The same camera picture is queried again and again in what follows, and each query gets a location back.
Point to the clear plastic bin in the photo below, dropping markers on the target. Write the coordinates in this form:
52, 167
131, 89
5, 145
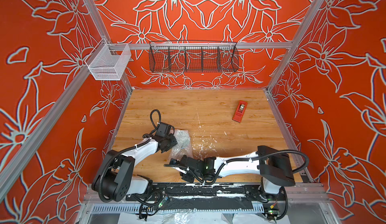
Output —
106, 62

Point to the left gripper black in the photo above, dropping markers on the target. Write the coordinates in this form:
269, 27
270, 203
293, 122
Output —
173, 142

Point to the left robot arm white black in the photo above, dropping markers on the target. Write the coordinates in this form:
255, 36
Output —
114, 179

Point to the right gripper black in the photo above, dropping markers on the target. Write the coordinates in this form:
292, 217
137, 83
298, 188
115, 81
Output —
185, 166

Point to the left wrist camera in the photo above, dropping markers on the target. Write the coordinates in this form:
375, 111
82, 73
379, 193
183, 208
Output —
163, 130

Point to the black wire basket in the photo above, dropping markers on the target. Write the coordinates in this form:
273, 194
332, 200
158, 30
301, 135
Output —
183, 56

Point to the clear bubble wrap sheet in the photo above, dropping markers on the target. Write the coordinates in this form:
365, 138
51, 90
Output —
183, 146

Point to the grey cable duct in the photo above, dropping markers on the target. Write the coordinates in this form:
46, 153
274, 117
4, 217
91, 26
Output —
133, 208

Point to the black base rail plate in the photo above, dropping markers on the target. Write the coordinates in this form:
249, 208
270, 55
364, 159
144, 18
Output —
250, 191

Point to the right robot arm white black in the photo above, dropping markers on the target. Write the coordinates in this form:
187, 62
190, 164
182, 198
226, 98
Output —
276, 168

